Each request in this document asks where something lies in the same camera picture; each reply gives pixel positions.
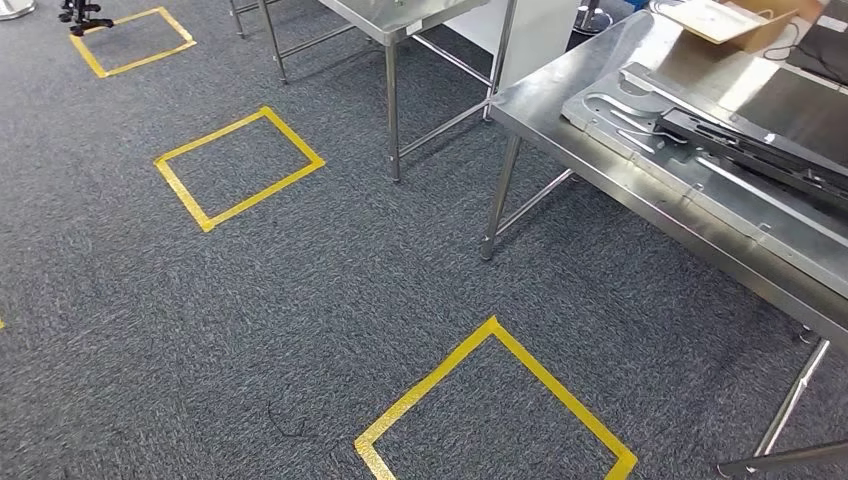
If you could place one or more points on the black plastic frame part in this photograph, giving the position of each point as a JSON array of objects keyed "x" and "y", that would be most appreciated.
[{"x": 729, "y": 149}]

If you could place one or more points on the stainless steel workbench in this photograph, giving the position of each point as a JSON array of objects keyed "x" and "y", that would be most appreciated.
[{"x": 550, "y": 99}]

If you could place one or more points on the stainless steel table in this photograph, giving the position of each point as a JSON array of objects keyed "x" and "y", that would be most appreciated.
[{"x": 397, "y": 16}]

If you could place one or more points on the white cabinet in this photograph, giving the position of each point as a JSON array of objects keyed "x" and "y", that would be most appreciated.
[{"x": 536, "y": 40}]

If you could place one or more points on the stool with silver base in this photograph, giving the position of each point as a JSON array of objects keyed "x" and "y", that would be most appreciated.
[{"x": 590, "y": 23}]

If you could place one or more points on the stamped silver metal plate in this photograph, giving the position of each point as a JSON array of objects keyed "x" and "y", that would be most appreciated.
[{"x": 729, "y": 199}]

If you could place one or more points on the cardboard box with white lid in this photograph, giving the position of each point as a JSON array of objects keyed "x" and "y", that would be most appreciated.
[{"x": 709, "y": 20}]

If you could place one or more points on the black tripod stand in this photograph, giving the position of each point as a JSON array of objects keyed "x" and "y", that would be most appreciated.
[{"x": 83, "y": 23}]

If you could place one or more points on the grey laptop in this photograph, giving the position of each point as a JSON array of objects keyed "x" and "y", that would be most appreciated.
[{"x": 825, "y": 50}]

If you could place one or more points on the silver round stand base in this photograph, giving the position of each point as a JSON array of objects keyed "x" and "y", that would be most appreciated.
[{"x": 13, "y": 8}]

